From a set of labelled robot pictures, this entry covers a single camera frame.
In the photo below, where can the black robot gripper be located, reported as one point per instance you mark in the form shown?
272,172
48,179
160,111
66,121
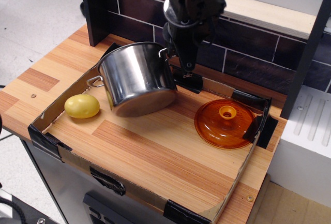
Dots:
189,22

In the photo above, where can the yellow potato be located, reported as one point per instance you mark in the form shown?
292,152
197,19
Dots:
82,106

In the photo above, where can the stainless steel pot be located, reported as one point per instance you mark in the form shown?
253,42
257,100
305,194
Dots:
137,79

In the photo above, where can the dark tiled backsplash shelf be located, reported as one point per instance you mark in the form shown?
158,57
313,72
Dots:
274,48

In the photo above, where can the orange glass lid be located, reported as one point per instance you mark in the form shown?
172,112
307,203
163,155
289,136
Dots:
226,124

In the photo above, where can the cardboard fence with black tape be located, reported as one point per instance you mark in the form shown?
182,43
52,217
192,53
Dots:
158,160

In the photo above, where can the black control panel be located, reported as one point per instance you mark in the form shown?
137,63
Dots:
99,211

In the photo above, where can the white ribbed sink unit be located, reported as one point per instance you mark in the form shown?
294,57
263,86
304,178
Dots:
301,162

